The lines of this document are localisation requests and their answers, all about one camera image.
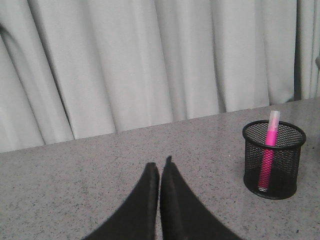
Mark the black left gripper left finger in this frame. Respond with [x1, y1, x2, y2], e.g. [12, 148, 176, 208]
[85, 162, 160, 240]

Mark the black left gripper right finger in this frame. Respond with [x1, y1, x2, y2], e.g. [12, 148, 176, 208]
[160, 156, 240, 240]

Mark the pink highlighter pen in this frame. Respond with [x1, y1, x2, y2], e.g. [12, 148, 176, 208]
[258, 110, 281, 193]

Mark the black mesh pen cup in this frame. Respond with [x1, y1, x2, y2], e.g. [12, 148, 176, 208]
[242, 120, 306, 200]

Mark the grey curtain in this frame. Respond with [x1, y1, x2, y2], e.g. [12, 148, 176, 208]
[0, 0, 320, 152]

